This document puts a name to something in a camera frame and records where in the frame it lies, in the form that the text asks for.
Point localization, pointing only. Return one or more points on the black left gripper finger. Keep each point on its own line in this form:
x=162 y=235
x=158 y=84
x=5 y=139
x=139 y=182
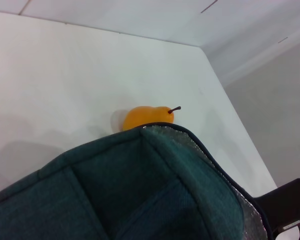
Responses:
x=290 y=202

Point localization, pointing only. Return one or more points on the orange pear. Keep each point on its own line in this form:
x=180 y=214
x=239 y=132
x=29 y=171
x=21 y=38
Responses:
x=145 y=117

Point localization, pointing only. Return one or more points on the dark teal insulated lunch bag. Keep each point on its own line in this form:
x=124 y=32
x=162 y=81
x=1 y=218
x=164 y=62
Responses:
x=115 y=190

